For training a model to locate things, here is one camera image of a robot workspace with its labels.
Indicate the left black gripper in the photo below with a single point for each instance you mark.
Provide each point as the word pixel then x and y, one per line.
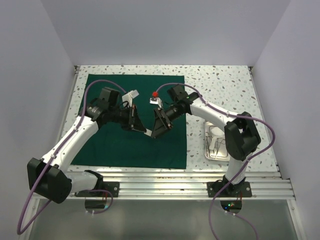
pixel 133 121

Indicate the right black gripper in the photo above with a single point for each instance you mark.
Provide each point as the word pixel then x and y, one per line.
pixel 162 122

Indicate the white packet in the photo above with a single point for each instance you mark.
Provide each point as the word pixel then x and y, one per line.
pixel 213 143
pixel 148 132

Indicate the steel forceps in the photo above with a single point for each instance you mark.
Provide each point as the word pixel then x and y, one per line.
pixel 220 148

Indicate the steel surgical scissors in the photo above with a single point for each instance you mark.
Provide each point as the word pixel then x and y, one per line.
pixel 208 140

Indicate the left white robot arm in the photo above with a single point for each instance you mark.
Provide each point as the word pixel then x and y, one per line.
pixel 48 176

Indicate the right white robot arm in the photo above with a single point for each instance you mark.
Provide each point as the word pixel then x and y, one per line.
pixel 240 133

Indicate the green surgical cloth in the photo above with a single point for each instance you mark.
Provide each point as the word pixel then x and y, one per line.
pixel 112 146

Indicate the stainless steel tray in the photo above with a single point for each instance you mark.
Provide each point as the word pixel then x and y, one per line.
pixel 212 156

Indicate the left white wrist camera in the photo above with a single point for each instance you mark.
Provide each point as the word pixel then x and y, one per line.
pixel 129 96

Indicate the right wrist camera red cap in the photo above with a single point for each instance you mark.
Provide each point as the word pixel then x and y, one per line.
pixel 155 99

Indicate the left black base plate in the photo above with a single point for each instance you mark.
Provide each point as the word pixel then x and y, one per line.
pixel 108 189

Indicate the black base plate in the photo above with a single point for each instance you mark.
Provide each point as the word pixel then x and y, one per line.
pixel 108 189
pixel 242 189

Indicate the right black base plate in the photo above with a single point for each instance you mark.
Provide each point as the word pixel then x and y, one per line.
pixel 242 189

